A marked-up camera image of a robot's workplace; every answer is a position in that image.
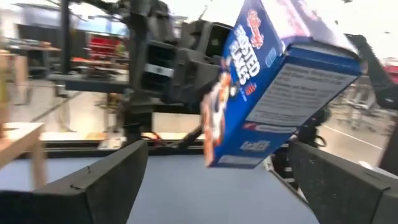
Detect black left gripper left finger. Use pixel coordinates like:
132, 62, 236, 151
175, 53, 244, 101
0, 139, 149, 224

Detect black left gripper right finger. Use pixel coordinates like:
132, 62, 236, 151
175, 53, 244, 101
287, 140, 398, 224

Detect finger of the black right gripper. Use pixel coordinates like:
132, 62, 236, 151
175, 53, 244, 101
346, 33, 398, 110

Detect blue Frosted Flakes cereal box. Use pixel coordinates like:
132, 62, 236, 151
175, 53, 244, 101
200, 0, 364, 170

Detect wooden slatted shelf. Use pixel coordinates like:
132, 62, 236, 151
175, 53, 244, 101
0, 121, 47, 190

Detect red storage rack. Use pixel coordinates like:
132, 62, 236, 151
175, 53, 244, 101
86, 35, 122, 60

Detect black metal post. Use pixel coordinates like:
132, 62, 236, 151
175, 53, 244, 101
60, 0, 71, 74

